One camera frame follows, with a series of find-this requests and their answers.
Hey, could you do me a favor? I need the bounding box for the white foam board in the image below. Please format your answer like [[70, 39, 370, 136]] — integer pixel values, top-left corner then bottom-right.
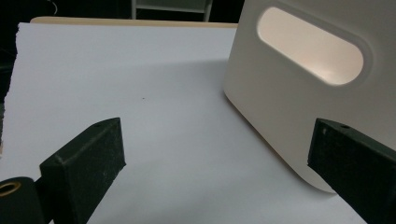
[[0, 21, 369, 224]]

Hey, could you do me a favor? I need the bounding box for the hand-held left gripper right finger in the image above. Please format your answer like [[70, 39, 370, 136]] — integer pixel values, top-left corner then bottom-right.
[[307, 117, 396, 224]]

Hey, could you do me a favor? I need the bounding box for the white plastic storage box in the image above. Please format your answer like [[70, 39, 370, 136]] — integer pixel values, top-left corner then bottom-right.
[[222, 0, 396, 194]]

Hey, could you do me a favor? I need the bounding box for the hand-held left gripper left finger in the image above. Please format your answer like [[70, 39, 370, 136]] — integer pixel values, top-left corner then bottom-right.
[[38, 117, 127, 224]]

